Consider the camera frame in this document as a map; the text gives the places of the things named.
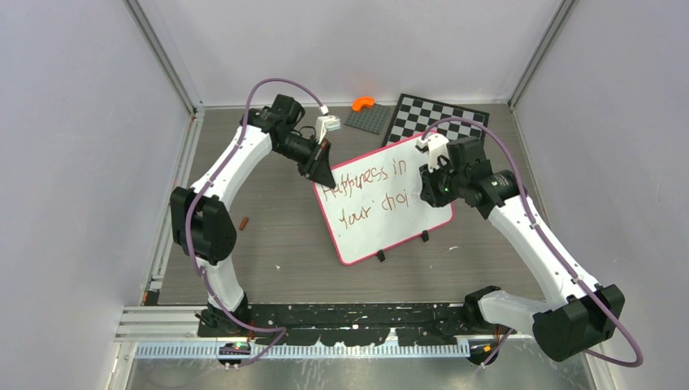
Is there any black white checkerboard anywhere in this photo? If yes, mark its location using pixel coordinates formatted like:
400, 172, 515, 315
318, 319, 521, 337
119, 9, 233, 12
381, 93, 490, 147

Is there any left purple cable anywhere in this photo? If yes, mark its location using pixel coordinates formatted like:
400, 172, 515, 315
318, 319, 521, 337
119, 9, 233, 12
184, 77, 331, 369

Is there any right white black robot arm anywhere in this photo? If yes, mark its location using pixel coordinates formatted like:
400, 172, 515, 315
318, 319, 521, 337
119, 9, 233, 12
415, 133, 626, 362

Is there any white slotted cable duct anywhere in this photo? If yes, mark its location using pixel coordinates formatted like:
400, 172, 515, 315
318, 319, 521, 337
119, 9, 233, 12
134, 340, 470, 359

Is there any grey lego baseplate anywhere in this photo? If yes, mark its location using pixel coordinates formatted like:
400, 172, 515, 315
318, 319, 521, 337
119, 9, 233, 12
345, 103, 392, 134

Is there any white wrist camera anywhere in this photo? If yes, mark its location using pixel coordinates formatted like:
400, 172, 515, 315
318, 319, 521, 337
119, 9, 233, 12
314, 105, 342, 143
416, 132, 449, 173

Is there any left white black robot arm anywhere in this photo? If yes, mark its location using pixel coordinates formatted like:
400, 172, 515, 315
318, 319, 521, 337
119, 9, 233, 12
169, 94, 341, 336

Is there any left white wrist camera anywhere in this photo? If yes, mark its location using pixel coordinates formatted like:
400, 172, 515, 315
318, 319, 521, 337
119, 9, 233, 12
314, 105, 342, 143

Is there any pink framed whiteboard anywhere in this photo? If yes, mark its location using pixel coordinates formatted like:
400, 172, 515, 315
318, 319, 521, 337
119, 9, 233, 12
314, 136, 454, 266

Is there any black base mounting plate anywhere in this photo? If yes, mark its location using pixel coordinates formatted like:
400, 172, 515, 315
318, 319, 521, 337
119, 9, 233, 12
197, 302, 518, 348

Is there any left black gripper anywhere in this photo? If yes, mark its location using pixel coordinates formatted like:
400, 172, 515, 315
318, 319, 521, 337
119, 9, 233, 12
275, 134, 336, 190

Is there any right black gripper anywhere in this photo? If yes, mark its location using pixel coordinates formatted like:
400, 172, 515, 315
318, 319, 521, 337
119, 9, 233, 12
420, 156, 467, 207

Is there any orange curved plastic piece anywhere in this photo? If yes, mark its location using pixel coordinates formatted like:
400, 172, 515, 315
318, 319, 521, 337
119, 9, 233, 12
350, 96, 375, 112

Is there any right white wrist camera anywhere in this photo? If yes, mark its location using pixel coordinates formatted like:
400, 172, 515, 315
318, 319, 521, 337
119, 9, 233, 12
416, 132, 449, 173

